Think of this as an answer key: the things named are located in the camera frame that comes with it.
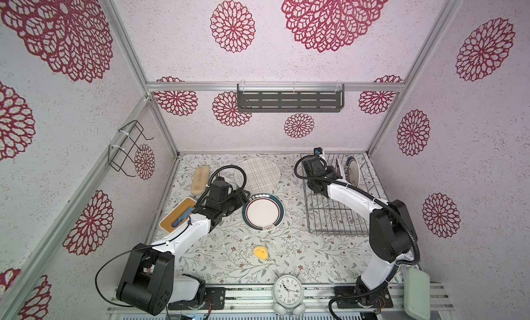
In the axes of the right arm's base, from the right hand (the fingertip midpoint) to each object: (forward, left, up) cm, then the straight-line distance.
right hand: (325, 167), depth 90 cm
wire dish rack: (-15, -2, -18) cm, 23 cm away
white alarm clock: (-47, +17, -13) cm, 52 cm away
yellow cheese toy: (-32, +28, -16) cm, 45 cm away
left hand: (-13, +34, -5) cm, 37 cm away
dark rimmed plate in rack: (+9, -18, -13) cm, 23 cm away
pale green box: (-43, -29, -17) cm, 55 cm away
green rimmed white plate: (-12, +28, -20) cm, 36 cm away
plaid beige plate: (+8, +28, -17) cm, 34 cm away
